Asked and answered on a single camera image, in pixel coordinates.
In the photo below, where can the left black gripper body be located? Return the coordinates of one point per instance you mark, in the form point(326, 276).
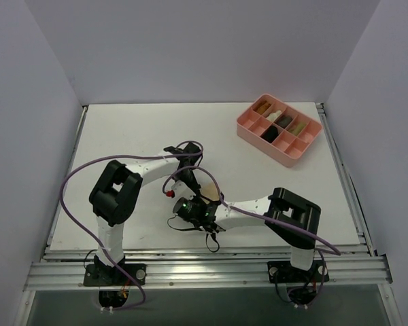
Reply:
point(193, 181)

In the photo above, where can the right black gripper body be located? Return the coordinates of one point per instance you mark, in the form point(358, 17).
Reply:
point(209, 205)

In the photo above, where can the beige underwear with navy trim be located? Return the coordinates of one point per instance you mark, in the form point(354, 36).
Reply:
point(210, 191)

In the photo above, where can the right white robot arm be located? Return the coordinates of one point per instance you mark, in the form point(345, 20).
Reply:
point(292, 217)

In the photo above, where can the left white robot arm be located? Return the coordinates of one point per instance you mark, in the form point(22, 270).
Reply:
point(114, 196)

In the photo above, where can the black rolled cloth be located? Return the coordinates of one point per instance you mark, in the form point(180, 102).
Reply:
point(270, 134)

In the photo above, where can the pink compartment organizer box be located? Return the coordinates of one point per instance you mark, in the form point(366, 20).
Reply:
point(286, 149)

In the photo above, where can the white rolled cloth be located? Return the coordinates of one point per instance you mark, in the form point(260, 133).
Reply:
point(274, 115)

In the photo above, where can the orange rolled cloth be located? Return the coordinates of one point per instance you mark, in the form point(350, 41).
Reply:
point(262, 107)

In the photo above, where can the dark grey rolled cloth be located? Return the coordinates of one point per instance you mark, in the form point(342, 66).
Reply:
point(284, 121)

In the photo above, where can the olive rolled cloth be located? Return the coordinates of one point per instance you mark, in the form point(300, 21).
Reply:
point(296, 129)

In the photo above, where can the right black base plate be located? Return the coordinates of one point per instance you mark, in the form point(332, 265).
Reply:
point(284, 272)

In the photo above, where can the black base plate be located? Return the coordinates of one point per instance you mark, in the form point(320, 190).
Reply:
point(99, 275)
point(284, 272)

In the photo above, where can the aluminium rail frame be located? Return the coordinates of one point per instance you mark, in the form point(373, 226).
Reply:
point(193, 287)

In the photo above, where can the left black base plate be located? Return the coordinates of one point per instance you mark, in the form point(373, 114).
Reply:
point(99, 275)

